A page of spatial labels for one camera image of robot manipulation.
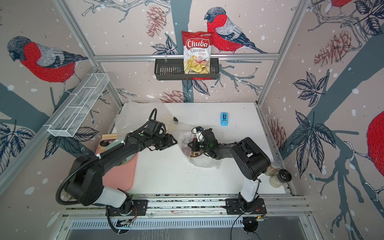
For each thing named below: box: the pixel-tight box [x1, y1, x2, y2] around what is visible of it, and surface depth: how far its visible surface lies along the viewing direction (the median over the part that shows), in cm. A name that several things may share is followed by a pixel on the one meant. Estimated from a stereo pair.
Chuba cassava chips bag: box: [182, 31, 214, 74], surface depth 87 cm
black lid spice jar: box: [269, 169, 293, 189], surface depth 75 cm
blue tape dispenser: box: [220, 112, 229, 126], surface depth 109 cm
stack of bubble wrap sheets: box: [114, 101, 181, 139], surface depth 106 cm
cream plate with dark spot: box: [166, 115, 179, 124], surface depth 112 cm
